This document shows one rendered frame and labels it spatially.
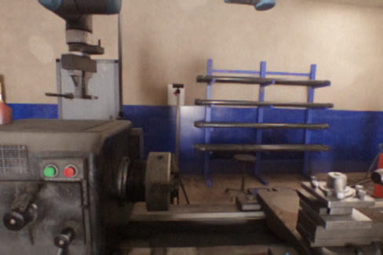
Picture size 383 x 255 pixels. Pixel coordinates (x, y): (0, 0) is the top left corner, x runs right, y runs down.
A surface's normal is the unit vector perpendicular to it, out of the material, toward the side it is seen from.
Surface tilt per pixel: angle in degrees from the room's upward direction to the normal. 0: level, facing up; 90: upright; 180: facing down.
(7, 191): 90
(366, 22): 90
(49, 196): 90
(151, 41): 90
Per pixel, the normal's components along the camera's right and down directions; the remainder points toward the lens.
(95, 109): 0.07, 0.13
